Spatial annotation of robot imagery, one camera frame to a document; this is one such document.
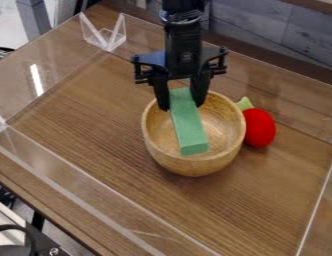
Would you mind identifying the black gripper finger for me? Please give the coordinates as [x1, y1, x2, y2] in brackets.
[191, 68, 212, 107]
[151, 74, 171, 111]

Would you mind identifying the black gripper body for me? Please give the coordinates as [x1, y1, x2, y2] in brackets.
[131, 13, 231, 84]

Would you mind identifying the green rectangular stick block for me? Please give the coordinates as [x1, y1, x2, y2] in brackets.
[171, 87, 209, 156]

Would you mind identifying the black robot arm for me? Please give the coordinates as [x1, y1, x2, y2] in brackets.
[132, 0, 228, 111]

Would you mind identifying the brown wooden bowl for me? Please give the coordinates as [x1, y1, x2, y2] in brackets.
[141, 91, 247, 177]

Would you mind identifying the red plush strawberry toy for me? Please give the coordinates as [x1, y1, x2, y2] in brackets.
[237, 96, 277, 148]

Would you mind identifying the black table leg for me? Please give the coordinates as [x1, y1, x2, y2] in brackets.
[32, 211, 45, 231]

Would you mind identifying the clear acrylic corner bracket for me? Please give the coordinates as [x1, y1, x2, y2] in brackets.
[80, 12, 127, 52]

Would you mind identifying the clear acrylic tray enclosure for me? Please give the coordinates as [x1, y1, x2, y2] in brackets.
[0, 19, 332, 256]

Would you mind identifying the black equipment with cable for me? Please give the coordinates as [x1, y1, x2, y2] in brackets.
[0, 224, 73, 256]

